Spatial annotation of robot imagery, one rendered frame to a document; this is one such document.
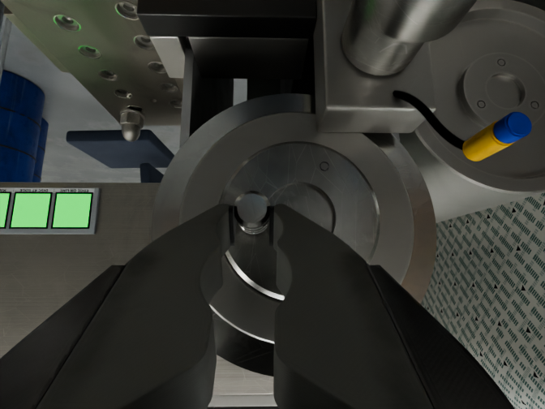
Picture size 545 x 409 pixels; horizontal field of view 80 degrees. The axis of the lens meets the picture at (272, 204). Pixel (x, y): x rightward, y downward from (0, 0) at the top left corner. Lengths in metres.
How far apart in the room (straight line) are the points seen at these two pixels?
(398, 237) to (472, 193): 0.06
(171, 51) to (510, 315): 0.31
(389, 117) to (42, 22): 0.36
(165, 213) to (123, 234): 0.36
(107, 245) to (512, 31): 0.51
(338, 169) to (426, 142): 0.06
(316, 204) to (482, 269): 0.22
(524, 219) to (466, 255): 0.08
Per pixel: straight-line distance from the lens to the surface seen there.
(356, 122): 0.16
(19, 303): 0.60
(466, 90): 0.22
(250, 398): 0.53
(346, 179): 0.16
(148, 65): 0.46
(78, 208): 0.57
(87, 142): 2.17
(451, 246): 0.39
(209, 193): 0.16
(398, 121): 0.17
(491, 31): 0.26
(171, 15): 0.19
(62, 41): 0.46
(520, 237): 0.31
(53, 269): 0.58
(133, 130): 0.56
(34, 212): 0.60
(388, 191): 0.17
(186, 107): 0.20
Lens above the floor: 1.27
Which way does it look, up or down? 12 degrees down
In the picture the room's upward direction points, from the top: 180 degrees clockwise
